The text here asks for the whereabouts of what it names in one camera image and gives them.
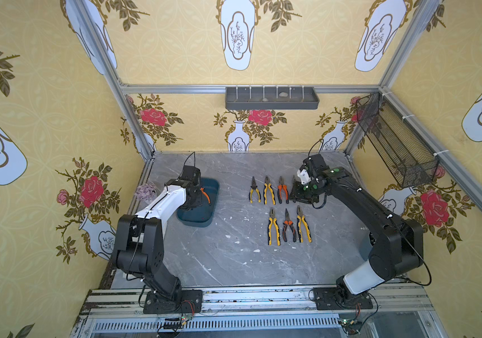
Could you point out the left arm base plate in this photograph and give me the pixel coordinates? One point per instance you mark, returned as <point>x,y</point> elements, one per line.
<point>185,301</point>

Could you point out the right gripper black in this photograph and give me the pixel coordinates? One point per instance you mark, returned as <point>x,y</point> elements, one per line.
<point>305,193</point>

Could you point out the orange grey pliers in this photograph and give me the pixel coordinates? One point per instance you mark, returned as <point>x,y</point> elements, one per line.
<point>282,191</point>

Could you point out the yellow pliers silver head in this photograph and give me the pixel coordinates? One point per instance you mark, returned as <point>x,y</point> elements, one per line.
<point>273,227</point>

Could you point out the small orange black pliers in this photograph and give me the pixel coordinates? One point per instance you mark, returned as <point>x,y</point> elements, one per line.
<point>288,225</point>

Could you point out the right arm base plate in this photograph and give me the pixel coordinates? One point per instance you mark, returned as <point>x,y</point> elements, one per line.
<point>339,298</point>

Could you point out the yellow black striped pliers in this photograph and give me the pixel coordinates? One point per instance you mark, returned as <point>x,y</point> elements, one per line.
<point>254,193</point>

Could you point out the grey wall shelf tray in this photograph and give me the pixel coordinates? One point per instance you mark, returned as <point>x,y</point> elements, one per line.
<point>271,98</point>

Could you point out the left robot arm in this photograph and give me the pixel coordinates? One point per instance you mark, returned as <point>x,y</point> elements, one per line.
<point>139,248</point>

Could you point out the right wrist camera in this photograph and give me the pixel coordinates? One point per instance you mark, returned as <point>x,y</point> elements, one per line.
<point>312,168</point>

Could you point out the pink flower pot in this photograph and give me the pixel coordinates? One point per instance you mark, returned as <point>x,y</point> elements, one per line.
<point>146,193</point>

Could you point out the yellow wide handle pliers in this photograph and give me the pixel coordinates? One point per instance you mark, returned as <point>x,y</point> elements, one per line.
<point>303,228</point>

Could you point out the teal plastic storage box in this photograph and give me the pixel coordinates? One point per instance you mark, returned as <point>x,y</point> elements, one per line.
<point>201,216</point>

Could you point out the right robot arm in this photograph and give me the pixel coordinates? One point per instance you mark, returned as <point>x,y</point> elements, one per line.
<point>398,246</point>

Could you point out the black wire mesh basket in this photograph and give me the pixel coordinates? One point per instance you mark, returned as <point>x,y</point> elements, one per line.
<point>405,154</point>

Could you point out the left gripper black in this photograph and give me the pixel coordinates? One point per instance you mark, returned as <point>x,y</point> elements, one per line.
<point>196,196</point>

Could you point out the aluminium front rail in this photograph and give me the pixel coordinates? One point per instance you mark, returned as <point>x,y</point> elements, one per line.
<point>390,310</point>

